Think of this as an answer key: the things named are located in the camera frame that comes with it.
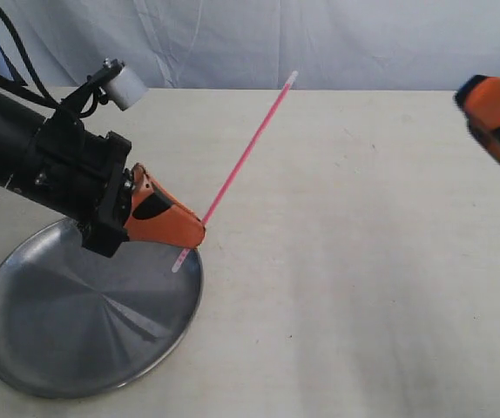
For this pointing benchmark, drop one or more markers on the round stainless steel plate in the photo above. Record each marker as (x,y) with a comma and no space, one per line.
(75,324)

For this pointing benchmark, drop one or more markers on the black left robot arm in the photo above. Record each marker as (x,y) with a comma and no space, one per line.
(19,161)

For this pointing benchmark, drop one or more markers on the white backdrop cloth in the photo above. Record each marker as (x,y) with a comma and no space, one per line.
(334,45)

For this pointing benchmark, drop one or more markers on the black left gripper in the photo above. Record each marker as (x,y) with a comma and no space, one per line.
(82,175)

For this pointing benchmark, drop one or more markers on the pink glow stick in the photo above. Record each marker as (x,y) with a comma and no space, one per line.
(217,181)

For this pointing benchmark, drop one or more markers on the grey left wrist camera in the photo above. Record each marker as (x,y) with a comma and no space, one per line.
(124,87)

